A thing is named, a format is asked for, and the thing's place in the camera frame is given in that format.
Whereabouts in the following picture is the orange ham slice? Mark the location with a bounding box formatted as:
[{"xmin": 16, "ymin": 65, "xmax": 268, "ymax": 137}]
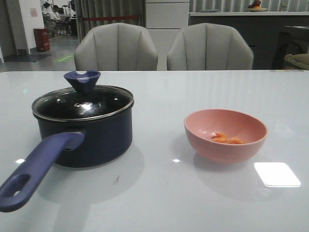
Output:
[
  {"xmin": 228, "ymin": 137, "xmax": 246, "ymax": 144},
  {"xmin": 212, "ymin": 132, "xmax": 228, "ymax": 143}
]

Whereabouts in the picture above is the right grey upholstered chair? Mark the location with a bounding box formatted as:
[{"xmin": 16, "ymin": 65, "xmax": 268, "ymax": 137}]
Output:
[{"xmin": 167, "ymin": 23, "xmax": 254, "ymax": 71}]

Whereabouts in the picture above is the dark blue saucepan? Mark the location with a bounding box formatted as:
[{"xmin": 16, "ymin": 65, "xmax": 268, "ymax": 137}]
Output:
[{"xmin": 0, "ymin": 106, "xmax": 133, "ymax": 212}]

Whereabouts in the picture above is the grey curtain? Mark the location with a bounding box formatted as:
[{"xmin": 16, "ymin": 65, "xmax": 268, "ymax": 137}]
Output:
[{"xmin": 74, "ymin": 0, "xmax": 146, "ymax": 41}]

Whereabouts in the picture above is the person in background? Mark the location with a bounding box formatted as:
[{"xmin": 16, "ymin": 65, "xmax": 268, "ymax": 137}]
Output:
[{"xmin": 42, "ymin": 2, "xmax": 61, "ymax": 22}]

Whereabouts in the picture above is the white refrigerator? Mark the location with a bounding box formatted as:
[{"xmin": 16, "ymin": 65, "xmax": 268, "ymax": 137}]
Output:
[{"xmin": 145, "ymin": 0, "xmax": 190, "ymax": 71}]

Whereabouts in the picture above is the grey upholstered chair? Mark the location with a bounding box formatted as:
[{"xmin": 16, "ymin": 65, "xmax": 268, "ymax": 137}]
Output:
[
  {"xmin": 167, "ymin": 23, "xmax": 254, "ymax": 71},
  {"xmin": 74, "ymin": 23, "xmax": 158, "ymax": 71}
]

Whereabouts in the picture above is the beige sofa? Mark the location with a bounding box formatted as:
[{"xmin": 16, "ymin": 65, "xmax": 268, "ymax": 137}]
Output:
[{"xmin": 284, "ymin": 53, "xmax": 309, "ymax": 70}]

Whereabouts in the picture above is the pink plastic bowl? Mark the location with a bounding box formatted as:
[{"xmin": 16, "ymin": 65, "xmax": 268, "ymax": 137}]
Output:
[{"xmin": 184, "ymin": 109, "xmax": 267, "ymax": 163}]

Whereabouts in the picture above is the dark grey kitchen counter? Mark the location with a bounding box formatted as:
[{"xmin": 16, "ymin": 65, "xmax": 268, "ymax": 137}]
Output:
[{"xmin": 189, "ymin": 12, "xmax": 309, "ymax": 70}]

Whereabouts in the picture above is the fruit plate on counter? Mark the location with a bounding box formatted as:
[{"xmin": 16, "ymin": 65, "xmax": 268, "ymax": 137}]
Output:
[{"xmin": 247, "ymin": 0, "xmax": 267, "ymax": 12}]

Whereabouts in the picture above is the glass lid blue knob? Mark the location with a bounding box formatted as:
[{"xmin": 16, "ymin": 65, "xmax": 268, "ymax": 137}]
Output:
[{"xmin": 31, "ymin": 71, "xmax": 134, "ymax": 122}]

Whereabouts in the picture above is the red barrier belt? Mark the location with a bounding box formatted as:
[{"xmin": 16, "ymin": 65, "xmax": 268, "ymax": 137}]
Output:
[{"xmin": 83, "ymin": 15, "xmax": 139, "ymax": 21}]

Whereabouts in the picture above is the left grey upholstered chair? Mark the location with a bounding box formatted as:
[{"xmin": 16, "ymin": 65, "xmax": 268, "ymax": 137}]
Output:
[{"xmin": 74, "ymin": 23, "xmax": 158, "ymax": 71}]

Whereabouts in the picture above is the red trash bin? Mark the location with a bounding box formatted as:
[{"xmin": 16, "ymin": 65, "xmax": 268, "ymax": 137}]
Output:
[{"xmin": 33, "ymin": 28, "xmax": 50, "ymax": 52}]

